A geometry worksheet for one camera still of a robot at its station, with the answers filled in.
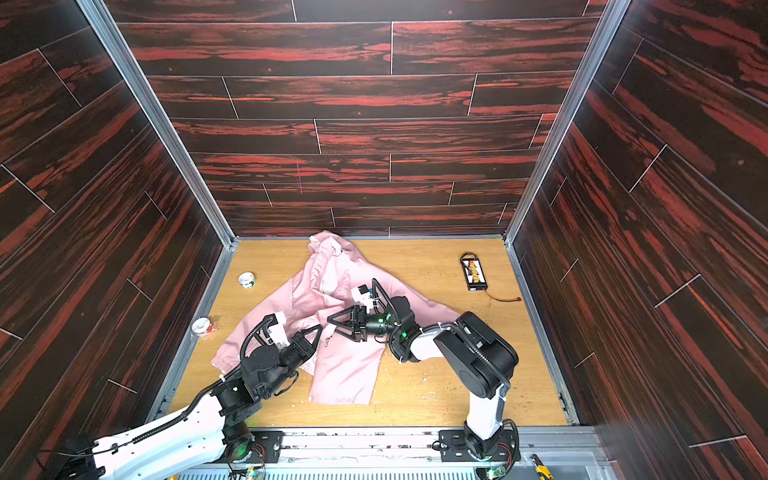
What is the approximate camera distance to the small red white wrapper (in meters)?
0.95

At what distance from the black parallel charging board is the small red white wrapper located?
2.91 ft

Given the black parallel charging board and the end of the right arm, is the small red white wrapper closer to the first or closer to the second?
the end of the right arm

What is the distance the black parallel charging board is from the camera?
3.49 feet

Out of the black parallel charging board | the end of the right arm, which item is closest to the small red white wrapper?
the end of the right arm
